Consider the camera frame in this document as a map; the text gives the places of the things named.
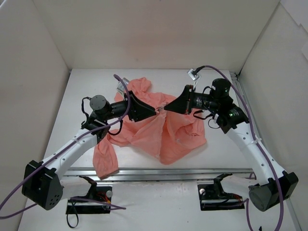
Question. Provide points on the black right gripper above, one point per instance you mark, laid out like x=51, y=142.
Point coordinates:
x=188, y=99

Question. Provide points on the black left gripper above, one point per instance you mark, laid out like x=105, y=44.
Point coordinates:
x=131, y=107

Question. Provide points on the salmon pink zip jacket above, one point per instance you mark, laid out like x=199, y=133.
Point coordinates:
x=167, y=136

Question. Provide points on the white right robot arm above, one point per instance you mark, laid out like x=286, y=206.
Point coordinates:
x=222, y=109

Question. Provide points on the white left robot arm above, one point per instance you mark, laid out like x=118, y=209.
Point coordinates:
x=45, y=182

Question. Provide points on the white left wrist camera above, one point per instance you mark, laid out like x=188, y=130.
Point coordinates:
x=120, y=88

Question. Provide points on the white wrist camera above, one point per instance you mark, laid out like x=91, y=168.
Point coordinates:
x=193, y=74
x=120, y=88

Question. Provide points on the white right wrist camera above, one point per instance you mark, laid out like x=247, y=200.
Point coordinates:
x=193, y=74

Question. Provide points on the aluminium right side rail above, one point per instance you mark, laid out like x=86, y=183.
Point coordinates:
x=250, y=120

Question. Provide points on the aluminium rail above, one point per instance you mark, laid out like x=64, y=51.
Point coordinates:
x=250, y=120
x=156, y=174

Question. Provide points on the aluminium front rail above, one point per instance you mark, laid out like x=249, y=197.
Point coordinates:
x=156, y=174

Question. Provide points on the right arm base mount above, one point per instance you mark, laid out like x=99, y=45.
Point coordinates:
x=213, y=198

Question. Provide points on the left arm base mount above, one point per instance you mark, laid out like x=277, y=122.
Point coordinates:
x=96, y=201

